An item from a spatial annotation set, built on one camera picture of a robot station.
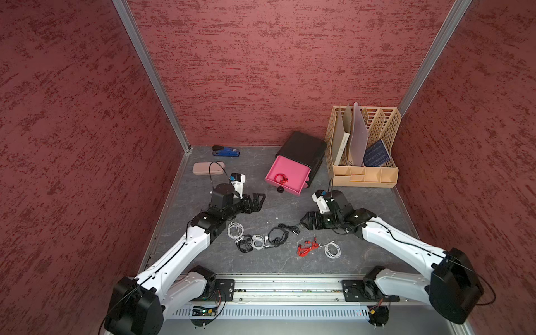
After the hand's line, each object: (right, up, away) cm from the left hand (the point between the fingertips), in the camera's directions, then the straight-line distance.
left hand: (255, 200), depth 80 cm
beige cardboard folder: (+37, +28, +7) cm, 47 cm away
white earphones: (-9, -15, +7) cm, 19 cm away
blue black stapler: (-23, +22, +36) cm, 48 cm away
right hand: (+21, -10, +2) cm, 24 cm away
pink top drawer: (+18, +9, +13) cm, 24 cm away
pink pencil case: (-31, +12, +30) cm, 45 cm away
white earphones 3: (+32, -22, +4) cm, 39 cm away
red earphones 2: (+19, -22, +3) cm, 29 cm away
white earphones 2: (+1, -19, +5) cm, 19 cm away
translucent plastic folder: (+48, +27, +16) cm, 58 cm away
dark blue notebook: (+60, +19, +22) cm, 66 cm away
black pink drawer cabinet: (+19, +17, +12) cm, 28 cm away
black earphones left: (-4, -19, +3) cm, 20 cm away
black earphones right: (+9, -17, +8) cm, 20 cm away
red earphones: (+12, +7, +12) cm, 19 cm away
